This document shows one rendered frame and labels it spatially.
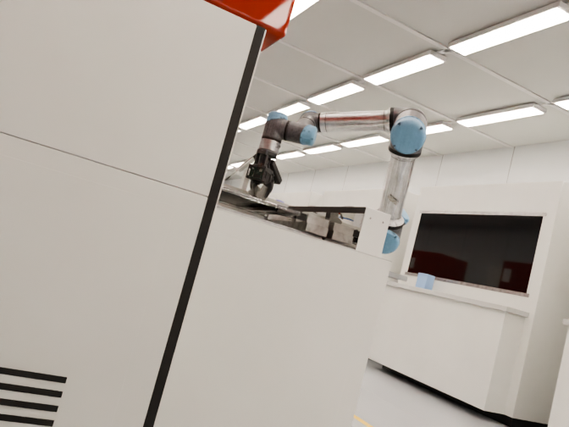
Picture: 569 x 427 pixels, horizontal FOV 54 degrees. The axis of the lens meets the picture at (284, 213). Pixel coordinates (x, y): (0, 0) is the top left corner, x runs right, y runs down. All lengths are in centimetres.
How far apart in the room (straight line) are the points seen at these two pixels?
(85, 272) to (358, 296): 79
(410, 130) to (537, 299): 315
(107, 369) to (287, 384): 55
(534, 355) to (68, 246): 423
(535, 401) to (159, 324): 415
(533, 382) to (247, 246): 381
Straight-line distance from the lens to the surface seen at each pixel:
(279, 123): 206
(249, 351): 151
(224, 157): 123
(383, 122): 211
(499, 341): 478
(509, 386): 495
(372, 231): 171
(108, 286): 118
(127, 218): 118
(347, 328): 163
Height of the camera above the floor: 70
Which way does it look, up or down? 6 degrees up
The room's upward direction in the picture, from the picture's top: 15 degrees clockwise
